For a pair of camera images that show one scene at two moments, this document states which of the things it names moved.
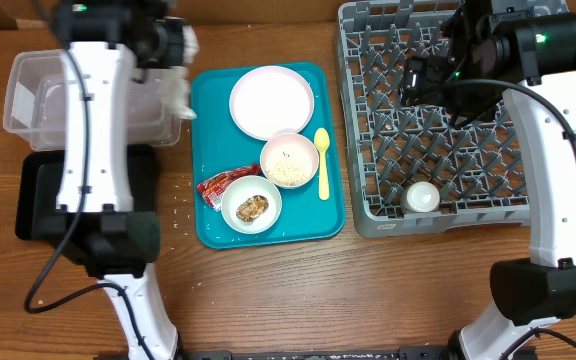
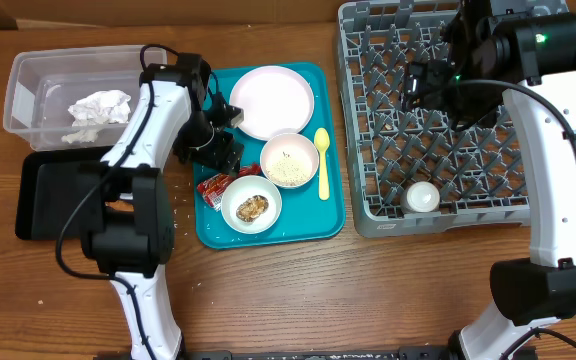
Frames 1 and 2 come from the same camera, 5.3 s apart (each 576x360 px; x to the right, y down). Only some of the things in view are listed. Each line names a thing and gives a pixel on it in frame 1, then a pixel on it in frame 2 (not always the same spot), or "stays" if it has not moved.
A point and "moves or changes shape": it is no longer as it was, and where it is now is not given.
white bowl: x=251 y=204 stays
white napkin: x=174 y=82 moves or changes shape
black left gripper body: x=165 y=48 to x=197 y=137
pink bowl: x=289 y=160 stays
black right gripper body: x=436 y=87 stays
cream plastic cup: x=419 y=198 stays
